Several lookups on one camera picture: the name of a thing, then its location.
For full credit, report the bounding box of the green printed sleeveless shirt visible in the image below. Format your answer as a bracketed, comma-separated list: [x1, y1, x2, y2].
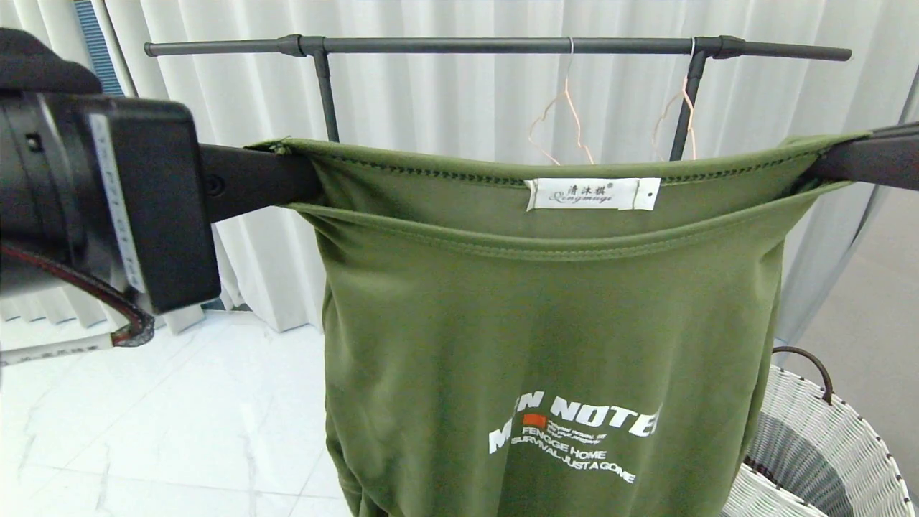
[244, 133, 873, 517]

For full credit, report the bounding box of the white curtain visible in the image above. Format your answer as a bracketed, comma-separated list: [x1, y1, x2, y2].
[93, 0, 919, 345]
[0, 0, 205, 337]

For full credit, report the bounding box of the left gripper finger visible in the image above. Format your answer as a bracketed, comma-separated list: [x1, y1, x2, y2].
[201, 144, 324, 225]

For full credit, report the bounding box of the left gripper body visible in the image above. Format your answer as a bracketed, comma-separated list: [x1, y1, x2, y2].
[0, 93, 220, 317]

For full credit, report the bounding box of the black clothes rack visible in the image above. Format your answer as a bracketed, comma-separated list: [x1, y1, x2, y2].
[144, 34, 853, 162]

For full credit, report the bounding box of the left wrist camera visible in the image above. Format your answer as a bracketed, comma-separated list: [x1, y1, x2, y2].
[0, 29, 101, 98]

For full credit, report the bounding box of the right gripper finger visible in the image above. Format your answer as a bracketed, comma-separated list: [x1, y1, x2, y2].
[811, 122, 919, 191]

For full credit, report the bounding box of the white laundry basket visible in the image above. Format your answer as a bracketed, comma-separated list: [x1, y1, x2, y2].
[722, 346, 916, 517]

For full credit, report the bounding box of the window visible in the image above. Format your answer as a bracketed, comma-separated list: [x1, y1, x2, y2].
[72, 0, 248, 312]

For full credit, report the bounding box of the pink clothes hanger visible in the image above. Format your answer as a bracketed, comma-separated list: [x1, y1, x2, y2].
[652, 39, 699, 162]
[528, 37, 597, 166]

